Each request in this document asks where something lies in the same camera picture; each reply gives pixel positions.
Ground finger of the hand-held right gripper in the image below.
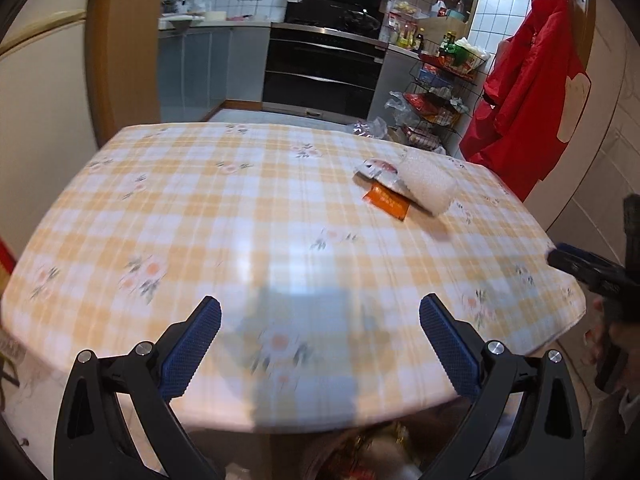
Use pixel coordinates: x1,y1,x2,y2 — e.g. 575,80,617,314
546,242,627,292

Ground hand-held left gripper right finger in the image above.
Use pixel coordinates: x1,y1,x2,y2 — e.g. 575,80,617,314
418,293,587,480

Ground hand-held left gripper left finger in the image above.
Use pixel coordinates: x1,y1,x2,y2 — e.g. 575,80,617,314
52,295,223,480

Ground white foam net wrap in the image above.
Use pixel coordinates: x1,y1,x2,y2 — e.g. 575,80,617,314
398,152,456,217

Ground person's right hand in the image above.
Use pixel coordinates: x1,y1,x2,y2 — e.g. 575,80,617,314
589,296,609,367

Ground yellow plaid floral tablecloth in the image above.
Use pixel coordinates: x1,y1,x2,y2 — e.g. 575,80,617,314
0,122,587,434

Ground orange packet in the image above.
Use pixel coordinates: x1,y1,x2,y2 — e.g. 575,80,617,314
364,184,413,222

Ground red apron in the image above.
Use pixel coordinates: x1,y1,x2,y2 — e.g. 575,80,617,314
459,0,592,202

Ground silver snack packet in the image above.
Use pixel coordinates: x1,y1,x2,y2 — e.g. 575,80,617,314
354,157,408,193

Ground clear crumpled plastic bag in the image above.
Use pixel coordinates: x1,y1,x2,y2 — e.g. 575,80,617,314
346,116,389,140

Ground white plastic bag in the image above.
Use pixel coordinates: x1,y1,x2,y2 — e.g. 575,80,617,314
384,90,417,122

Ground steel side cabinet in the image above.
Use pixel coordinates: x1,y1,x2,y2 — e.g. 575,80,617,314
369,44,422,127

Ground cluster of condiment bottles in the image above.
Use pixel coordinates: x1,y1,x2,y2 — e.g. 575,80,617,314
384,0,482,58

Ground cream refrigerator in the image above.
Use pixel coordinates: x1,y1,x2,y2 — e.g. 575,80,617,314
0,4,107,283

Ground grey kitchen cabinets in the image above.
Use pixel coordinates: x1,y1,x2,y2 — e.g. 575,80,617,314
158,24,273,112

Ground black built-in oven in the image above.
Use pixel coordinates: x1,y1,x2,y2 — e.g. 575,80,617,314
261,24,389,122

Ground black wok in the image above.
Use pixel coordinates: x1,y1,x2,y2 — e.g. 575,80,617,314
344,6,382,32

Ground black range hood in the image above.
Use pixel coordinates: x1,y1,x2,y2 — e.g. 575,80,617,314
286,0,394,39

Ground black wire snack rack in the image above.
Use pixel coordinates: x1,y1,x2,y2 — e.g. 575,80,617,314
399,51,489,148

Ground wooden door frame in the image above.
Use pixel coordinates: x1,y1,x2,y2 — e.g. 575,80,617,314
84,0,164,145

